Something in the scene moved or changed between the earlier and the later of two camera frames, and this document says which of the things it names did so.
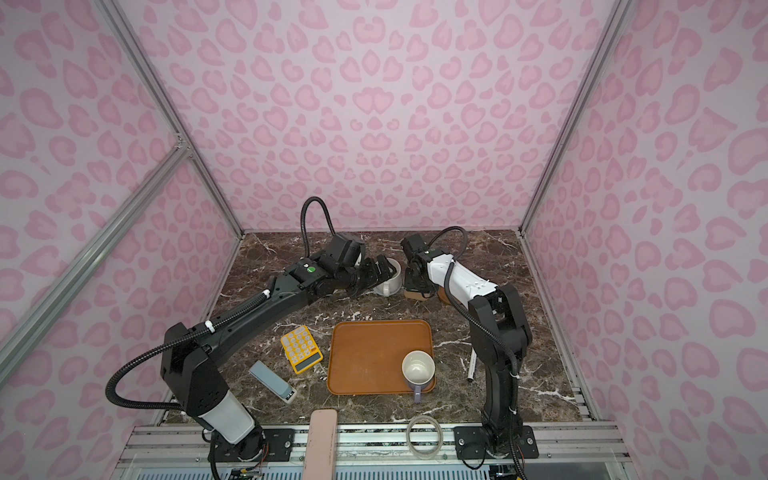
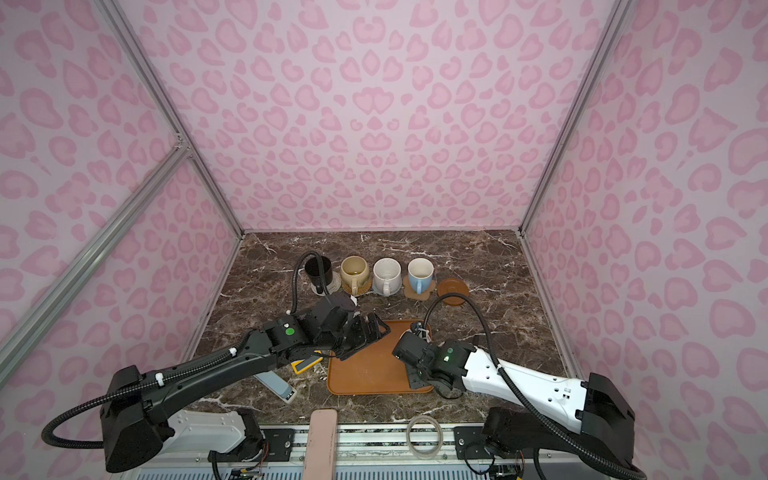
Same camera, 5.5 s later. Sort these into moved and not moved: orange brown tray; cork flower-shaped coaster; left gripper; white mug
Moved: left gripper
Not moved: cork flower-shaped coaster; orange brown tray; white mug
